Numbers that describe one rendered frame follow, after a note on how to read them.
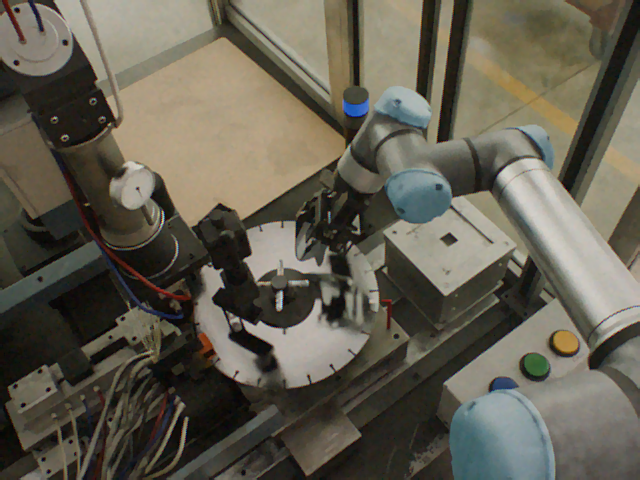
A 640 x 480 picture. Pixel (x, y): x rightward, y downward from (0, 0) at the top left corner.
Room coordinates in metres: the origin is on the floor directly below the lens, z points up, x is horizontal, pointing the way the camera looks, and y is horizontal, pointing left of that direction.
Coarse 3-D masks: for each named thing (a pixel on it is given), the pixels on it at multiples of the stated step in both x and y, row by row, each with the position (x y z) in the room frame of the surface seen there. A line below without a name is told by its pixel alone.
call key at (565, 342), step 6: (558, 336) 0.42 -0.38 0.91; (564, 336) 0.42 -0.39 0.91; (570, 336) 0.42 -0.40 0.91; (552, 342) 0.41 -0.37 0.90; (558, 342) 0.41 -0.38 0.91; (564, 342) 0.41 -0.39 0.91; (570, 342) 0.41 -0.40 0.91; (576, 342) 0.41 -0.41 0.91; (558, 348) 0.40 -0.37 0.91; (564, 348) 0.40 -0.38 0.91; (570, 348) 0.40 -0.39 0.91
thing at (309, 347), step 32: (288, 224) 0.69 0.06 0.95; (256, 256) 0.63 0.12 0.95; (288, 256) 0.62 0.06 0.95; (352, 256) 0.60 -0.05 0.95; (320, 288) 0.54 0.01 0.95; (352, 288) 0.54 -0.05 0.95; (224, 320) 0.50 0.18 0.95; (320, 320) 0.48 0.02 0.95; (352, 320) 0.47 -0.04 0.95; (224, 352) 0.44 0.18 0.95; (256, 352) 0.44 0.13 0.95; (288, 352) 0.43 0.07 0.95; (320, 352) 0.42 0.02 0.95; (256, 384) 0.38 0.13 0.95; (288, 384) 0.38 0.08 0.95
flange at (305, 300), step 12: (264, 276) 0.58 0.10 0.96; (288, 276) 0.57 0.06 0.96; (300, 276) 0.57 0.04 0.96; (264, 288) 0.55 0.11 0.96; (300, 288) 0.54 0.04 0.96; (312, 288) 0.54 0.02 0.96; (264, 300) 0.53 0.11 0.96; (276, 300) 0.52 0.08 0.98; (288, 300) 0.51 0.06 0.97; (300, 300) 0.52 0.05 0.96; (312, 300) 0.52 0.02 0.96; (264, 312) 0.50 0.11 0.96; (276, 312) 0.50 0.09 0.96; (288, 312) 0.50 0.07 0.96; (300, 312) 0.50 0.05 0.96; (276, 324) 0.48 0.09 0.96; (288, 324) 0.48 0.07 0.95
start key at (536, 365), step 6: (534, 354) 0.39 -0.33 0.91; (528, 360) 0.38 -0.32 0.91; (534, 360) 0.38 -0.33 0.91; (540, 360) 0.38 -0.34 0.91; (546, 360) 0.38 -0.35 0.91; (528, 366) 0.37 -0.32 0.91; (534, 366) 0.37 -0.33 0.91; (540, 366) 0.37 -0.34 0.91; (546, 366) 0.37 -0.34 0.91; (528, 372) 0.36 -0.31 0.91; (534, 372) 0.36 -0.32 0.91; (540, 372) 0.36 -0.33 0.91; (546, 372) 0.36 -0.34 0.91
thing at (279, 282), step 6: (282, 264) 0.57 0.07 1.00; (282, 270) 0.56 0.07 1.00; (276, 276) 0.54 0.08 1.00; (282, 276) 0.54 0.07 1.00; (258, 282) 0.54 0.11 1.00; (264, 282) 0.54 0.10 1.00; (270, 282) 0.54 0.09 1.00; (276, 282) 0.53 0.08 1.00; (282, 282) 0.53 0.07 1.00; (288, 282) 0.53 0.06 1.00; (294, 282) 0.53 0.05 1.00; (300, 282) 0.53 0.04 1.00; (306, 282) 0.53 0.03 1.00; (276, 288) 0.52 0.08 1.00; (282, 288) 0.52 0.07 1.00; (288, 288) 0.53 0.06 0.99; (276, 294) 0.52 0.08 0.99; (282, 294) 0.52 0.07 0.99; (276, 306) 0.49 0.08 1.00
